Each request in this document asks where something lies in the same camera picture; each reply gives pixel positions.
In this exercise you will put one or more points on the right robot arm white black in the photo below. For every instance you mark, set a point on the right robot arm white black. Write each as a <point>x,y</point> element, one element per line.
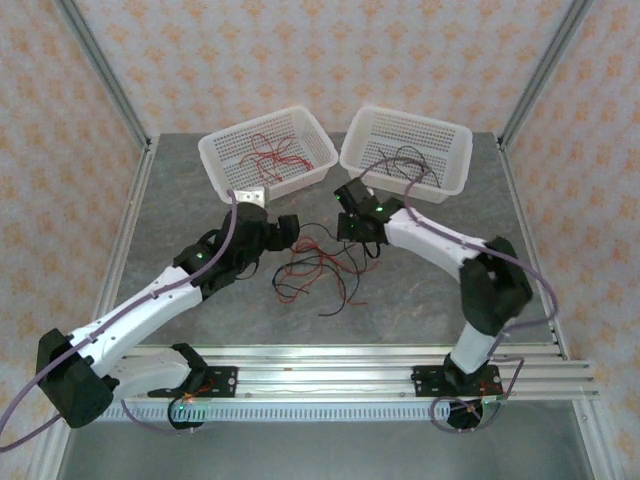
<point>430,240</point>

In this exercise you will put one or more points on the white perforated plastic basket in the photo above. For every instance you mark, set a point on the white perforated plastic basket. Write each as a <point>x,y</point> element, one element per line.
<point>457,150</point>
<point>225,155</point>

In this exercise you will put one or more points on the aluminium profile beam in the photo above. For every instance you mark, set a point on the aluminium profile beam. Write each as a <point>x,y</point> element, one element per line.
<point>325,375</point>

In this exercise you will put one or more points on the black round base electronics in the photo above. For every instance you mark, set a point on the black round base electronics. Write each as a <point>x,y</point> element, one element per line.
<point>460,422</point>
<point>187,422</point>

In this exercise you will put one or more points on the grey metal panel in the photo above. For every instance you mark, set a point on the grey metal panel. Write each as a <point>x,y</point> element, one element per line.
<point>325,450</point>

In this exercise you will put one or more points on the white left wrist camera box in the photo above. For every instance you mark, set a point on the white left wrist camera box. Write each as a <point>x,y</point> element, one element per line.
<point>252,196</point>

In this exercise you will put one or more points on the aluminium table side rail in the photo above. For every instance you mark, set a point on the aluminium table side rail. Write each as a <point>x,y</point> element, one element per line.
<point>522,210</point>
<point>121,240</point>

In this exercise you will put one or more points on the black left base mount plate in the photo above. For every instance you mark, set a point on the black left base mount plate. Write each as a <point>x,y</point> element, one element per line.
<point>225,382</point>

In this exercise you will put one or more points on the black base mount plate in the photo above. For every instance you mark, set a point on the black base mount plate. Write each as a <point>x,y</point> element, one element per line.
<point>225,382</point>
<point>425,382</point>

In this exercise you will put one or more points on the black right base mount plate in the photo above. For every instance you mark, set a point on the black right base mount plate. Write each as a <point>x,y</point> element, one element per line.
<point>425,382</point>

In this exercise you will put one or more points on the aluminium frame post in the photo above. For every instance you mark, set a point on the aluminium frame post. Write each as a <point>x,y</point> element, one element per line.
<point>547,65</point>
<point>102,67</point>

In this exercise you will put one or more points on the aluminium frame leg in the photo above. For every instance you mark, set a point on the aluminium frame leg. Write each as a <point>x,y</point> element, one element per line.
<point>597,445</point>
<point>50,457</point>

